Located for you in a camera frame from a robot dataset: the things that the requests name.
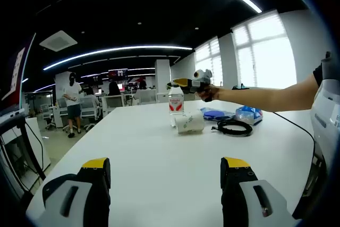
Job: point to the thin ceiling light strip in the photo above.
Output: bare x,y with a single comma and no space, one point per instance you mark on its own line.
119,49

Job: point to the wall screen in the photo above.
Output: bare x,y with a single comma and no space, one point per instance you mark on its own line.
118,74

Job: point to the white table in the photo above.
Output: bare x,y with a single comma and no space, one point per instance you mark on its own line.
164,171

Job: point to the small window with blinds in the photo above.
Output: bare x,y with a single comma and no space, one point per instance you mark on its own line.
210,59

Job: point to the white cabinet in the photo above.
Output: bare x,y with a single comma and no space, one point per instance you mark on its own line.
35,155

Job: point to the dark bag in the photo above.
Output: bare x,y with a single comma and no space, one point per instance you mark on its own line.
240,87

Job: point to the clear water bottle red label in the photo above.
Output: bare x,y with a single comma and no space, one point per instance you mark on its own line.
176,104

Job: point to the white office chair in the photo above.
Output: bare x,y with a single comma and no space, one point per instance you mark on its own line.
112,103
89,107
145,96

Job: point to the blue tissue pack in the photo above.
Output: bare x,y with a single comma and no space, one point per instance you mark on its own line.
249,115

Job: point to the large window with blinds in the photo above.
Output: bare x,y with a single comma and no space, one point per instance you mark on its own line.
265,59

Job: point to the person's black shirt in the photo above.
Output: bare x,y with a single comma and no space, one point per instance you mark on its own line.
318,75

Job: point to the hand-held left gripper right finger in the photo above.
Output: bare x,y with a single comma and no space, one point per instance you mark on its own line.
233,197

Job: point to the white worn device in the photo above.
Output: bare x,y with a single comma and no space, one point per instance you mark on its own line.
326,104

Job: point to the ceiling air vent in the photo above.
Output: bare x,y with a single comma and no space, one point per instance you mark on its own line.
58,41

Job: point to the white paper poster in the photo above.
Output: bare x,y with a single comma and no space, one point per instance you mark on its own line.
17,70

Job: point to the white paper cup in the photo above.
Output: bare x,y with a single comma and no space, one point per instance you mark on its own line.
190,123

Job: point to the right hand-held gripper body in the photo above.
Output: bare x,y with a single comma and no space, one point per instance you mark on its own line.
205,76

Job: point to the person's right hand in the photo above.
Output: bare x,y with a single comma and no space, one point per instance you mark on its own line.
213,94

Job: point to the packet blue circle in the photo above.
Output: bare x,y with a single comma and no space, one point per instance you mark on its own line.
212,114

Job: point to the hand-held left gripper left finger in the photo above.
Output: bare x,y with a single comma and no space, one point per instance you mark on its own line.
98,197

